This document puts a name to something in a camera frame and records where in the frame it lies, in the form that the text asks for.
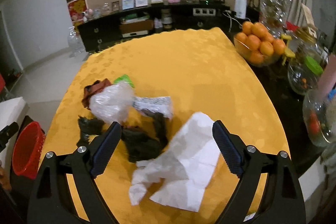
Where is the clear plastic bag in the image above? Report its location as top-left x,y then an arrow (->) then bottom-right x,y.
89,81 -> 134,124

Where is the glass bowl of oranges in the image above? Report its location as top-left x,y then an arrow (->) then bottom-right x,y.
234,21 -> 286,67

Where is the black plastic bag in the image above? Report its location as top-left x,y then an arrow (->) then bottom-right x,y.
76,109 -> 168,162

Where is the yellow tablecloth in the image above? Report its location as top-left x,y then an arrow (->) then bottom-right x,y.
43,28 -> 289,223

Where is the white cylindrical device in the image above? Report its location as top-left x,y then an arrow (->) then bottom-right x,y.
234,0 -> 247,19

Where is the glass fishbowl with red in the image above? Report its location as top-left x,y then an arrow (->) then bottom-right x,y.
302,90 -> 335,147

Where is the white paper tissue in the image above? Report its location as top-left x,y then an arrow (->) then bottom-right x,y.
129,112 -> 220,212

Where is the green wrapper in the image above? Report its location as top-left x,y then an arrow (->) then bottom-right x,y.
113,74 -> 134,88

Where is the black tv cabinet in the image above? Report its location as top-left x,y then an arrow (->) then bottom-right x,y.
78,3 -> 259,52

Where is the clear water jug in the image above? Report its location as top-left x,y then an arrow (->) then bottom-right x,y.
68,26 -> 85,56

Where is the white framed picture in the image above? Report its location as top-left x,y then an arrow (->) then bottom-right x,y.
135,0 -> 148,7

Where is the blue framed picture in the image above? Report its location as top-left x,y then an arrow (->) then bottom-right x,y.
122,0 -> 134,10

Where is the glass flower vase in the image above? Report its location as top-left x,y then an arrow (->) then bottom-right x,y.
259,0 -> 291,38

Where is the white printed wrapper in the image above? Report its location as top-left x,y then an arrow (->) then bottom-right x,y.
132,97 -> 173,119

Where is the round glass jar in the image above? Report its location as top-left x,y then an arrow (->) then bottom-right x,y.
288,26 -> 328,95

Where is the brown paper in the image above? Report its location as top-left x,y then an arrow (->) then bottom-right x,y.
81,79 -> 112,109

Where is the red plastic basket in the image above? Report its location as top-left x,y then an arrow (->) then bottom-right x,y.
12,121 -> 46,180

